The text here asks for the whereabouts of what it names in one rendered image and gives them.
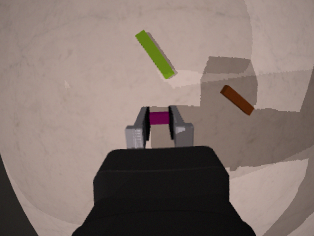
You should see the small magenta block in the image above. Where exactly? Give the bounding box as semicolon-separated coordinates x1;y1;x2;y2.
149;111;169;125

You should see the lime green rod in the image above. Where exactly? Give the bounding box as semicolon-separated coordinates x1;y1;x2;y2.
135;30;175;79

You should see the orange rod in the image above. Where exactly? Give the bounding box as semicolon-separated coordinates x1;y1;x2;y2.
220;85;254;116

